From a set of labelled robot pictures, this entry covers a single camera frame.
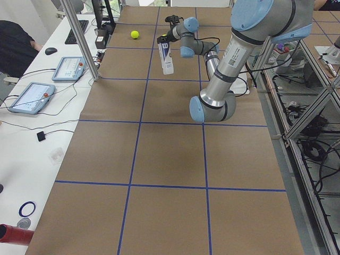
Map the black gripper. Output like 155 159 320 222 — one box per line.
162 30 177 43

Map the clear tennis ball can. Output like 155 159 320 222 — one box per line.
157 35 174 75

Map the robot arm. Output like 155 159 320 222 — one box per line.
158 0 315 123

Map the yellow Wilson tennis ball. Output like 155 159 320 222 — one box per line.
130 30 140 39

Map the black box with label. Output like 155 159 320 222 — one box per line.
95 29 109 49

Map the black monitor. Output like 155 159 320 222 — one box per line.
91 0 116 29

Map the black keyboard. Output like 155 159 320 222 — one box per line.
64 20 89 45

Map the far teach pendant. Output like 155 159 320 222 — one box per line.
52 56 86 82

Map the teach pendant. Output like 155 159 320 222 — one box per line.
52 56 86 82
8 82 56 115

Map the black computer mouse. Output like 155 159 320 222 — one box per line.
45 47 58 55

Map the near teach pendant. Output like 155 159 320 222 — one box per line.
8 82 56 115

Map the person in black shirt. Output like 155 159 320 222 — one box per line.
1 20 43 78

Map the small black square pad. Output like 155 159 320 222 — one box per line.
37 131 46 142

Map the red cylinder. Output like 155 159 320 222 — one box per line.
1 224 35 246

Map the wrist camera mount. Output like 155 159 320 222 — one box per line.
165 14 184 26

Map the aluminium frame post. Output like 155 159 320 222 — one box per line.
61 0 99 81

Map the blue tape ring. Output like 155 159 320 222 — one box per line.
19 201 36 217

